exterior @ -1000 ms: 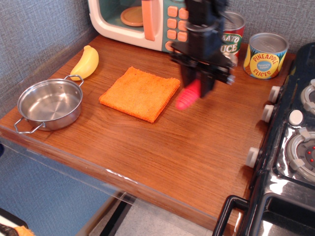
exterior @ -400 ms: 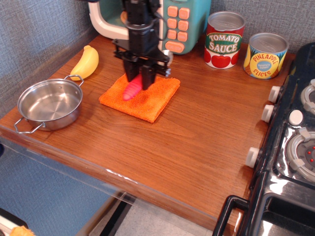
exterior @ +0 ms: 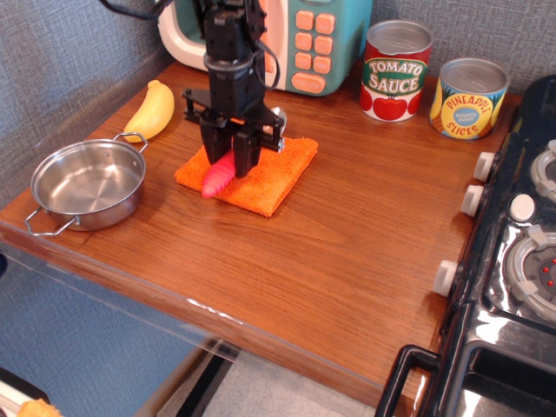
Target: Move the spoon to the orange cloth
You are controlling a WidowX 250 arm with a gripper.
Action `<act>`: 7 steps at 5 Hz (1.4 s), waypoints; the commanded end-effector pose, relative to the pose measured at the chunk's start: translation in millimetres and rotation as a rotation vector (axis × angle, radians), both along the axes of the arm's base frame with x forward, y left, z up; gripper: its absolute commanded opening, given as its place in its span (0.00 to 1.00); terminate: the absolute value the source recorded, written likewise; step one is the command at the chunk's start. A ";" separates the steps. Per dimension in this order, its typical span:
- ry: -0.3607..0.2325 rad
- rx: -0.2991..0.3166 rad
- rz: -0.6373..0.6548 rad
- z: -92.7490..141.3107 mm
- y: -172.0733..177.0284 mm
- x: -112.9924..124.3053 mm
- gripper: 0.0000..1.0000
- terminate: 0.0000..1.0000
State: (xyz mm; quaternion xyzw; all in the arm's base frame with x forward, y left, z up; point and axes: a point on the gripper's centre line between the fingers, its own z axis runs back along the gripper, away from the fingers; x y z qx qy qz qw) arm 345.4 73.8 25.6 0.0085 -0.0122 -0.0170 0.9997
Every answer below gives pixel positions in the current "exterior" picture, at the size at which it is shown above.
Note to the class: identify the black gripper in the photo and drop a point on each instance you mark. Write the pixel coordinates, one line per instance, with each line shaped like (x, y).
(235, 90)

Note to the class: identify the red handled metal spoon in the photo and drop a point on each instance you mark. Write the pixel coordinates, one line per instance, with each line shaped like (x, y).
(222, 173)

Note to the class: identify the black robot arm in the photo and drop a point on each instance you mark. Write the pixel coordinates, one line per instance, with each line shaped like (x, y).
(232, 32)

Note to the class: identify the orange folded cloth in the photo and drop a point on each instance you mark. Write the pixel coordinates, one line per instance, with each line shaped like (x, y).
(264, 188)

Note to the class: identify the yellow toy banana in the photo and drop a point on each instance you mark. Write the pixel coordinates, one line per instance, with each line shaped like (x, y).
(154, 114)

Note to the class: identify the teal toy microwave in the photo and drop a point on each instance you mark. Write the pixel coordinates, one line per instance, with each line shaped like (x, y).
(313, 45)

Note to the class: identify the small steel pot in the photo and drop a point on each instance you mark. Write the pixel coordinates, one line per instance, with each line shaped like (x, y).
(89, 185)

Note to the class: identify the tomato sauce can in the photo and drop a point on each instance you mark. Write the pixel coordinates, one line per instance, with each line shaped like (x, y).
(394, 69)

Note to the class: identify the pineapple slices can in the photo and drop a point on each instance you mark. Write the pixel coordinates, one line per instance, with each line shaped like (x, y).
(468, 98)

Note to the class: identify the white stove knob middle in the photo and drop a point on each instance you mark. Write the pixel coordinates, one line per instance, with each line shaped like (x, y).
(471, 200)

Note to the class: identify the white stove knob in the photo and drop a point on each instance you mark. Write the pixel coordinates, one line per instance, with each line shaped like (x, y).
(444, 277)
(471, 200)
(483, 166)

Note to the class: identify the white stove knob lower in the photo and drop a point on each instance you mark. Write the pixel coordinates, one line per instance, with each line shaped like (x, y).
(444, 277)

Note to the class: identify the white stove knob upper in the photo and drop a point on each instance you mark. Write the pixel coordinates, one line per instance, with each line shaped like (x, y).
(483, 166)

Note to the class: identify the orange object bottom left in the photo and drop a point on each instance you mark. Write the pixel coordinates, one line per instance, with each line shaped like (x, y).
(37, 408)

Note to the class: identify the black toy stove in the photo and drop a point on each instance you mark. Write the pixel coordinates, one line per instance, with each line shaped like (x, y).
(497, 337)

